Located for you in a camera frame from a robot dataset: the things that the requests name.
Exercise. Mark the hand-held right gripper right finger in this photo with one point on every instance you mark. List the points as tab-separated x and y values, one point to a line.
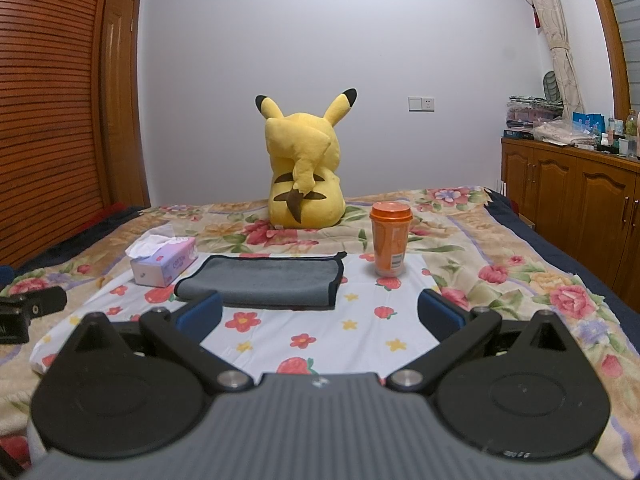
440	312

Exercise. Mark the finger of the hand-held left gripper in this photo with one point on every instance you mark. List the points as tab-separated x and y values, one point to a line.
30	305
5	276

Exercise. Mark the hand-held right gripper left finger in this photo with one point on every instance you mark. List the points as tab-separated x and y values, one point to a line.
201	314

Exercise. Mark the black-edged microfiber towel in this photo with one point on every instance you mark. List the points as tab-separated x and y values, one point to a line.
260	277

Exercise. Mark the tissue box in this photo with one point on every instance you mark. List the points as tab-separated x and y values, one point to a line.
167	262

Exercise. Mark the orange plastic cup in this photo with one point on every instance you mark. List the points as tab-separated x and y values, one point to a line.
391	245

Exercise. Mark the white flower print cloth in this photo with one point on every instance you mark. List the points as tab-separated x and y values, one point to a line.
350	320

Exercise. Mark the floral blanket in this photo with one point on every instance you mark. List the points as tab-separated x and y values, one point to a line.
525	280

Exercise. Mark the wooden louvered wardrobe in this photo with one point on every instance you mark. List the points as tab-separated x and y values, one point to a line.
45	110

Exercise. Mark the wooden cabinet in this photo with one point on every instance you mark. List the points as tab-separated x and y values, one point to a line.
565	195

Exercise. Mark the yellow plush toy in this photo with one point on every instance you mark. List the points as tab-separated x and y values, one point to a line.
300	160

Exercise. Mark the flat black box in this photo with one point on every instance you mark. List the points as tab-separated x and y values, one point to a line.
517	134

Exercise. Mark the wooden door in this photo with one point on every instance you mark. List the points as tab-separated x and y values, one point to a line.
122	110

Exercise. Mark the cream plastic bag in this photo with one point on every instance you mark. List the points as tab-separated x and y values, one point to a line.
562	132

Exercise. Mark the bagged stack of folded cloths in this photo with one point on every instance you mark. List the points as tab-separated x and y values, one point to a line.
527	112

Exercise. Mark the small white bottle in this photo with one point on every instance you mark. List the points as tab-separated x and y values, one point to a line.
606	140

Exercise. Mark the blue packet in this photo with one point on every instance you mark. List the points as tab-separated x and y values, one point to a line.
589	122

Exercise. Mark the green hand fan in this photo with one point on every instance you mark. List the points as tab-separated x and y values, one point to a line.
552	87

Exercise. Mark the drink bottle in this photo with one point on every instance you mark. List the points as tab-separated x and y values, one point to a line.
632	127

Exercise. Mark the beige patterned curtain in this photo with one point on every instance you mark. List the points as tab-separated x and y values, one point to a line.
552	25

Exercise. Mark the red hanging tassel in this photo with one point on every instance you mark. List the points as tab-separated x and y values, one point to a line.
537	16

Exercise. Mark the window blind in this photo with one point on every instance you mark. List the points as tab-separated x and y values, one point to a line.
631	5

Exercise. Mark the white wall switch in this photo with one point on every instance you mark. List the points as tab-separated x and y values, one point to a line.
421	104

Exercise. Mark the wooden window frame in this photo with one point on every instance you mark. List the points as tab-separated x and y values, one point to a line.
612	35

